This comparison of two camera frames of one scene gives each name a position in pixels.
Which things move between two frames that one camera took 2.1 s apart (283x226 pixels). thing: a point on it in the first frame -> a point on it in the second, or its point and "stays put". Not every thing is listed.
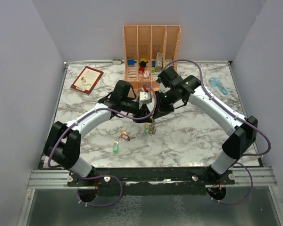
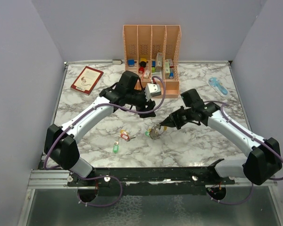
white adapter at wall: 117,61 stays put
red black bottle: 142,64 stays put
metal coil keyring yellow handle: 152,127 -> 154,133
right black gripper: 161,110 -> 173,120
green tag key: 115,147 stays put
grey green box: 159,62 stays put
